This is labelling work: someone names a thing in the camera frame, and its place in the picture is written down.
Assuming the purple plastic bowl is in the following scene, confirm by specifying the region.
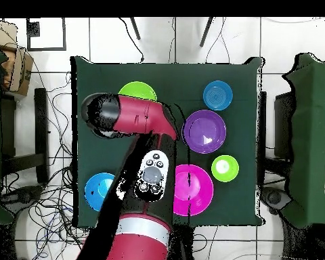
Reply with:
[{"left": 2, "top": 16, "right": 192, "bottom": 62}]
[{"left": 181, "top": 109, "right": 228, "bottom": 154}]

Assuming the thin black cable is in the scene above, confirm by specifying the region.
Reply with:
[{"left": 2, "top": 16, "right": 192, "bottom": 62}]
[{"left": 118, "top": 17, "right": 146, "bottom": 64}]

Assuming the small green ribbed bowl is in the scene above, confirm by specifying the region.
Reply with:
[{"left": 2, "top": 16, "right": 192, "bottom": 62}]
[{"left": 211, "top": 154, "right": 240, "bottom": 183}]

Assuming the black square frame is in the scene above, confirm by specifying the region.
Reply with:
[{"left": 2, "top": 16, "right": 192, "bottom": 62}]
[{"left": 26, "top": 18, "right": 67, "bottom": 51}]

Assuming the large blue plastic bowl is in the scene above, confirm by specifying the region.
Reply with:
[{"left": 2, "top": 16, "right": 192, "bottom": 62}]
[{"left": 84, "top": 172, "right": 117, "bottom": 213}]

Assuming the black metal stand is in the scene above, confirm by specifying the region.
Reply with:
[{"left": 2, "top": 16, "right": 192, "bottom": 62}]
[{"left": 1, "top": 87, "right": 50, "bottom": 184}]

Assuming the black tripod leg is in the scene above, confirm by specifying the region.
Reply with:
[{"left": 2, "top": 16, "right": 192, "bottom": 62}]
[
  {"left": 129, "top": 17, "right": 142, "bottom": 41},
  {"left": 199, "top": 17, "right": 215, "bottom": 47}
]

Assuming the grey pedestal foot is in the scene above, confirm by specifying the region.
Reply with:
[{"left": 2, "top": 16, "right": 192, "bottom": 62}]
[
  {"left": 260, "top": 186, "right": 293, "bottom": 215},
  {"left": 1, "top": 184, "right": 44, "bottom": 215}
]

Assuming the cardboard box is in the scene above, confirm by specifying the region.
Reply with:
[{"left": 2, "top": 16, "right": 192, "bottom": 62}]
[
  {"left": 0, "top": 45, "right": 35, "bottom": 98},
  {"left": 0, "top": 20, "right": 18, "bottom": 51}
]

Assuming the large green plastic bowl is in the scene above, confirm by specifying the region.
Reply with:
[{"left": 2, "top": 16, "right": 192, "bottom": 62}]
[{"left": 118, "top": 81, "right": 158, "bottom": 102}]

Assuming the pink plastic bowl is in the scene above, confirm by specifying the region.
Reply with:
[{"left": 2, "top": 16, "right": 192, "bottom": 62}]
[{"left": 173, "top": 164, "right": 215, "bottom": 217}]

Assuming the dark green tablecloth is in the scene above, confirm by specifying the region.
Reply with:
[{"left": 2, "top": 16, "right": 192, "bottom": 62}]
[{"left": 70, "top": 56, "right": 265, "bottom": 228}]

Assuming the small blue patterned bowl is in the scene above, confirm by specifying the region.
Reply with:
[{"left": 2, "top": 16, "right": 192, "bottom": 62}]
[{"left": 202, "top": 80, "right": 234, "bottom": 112}]

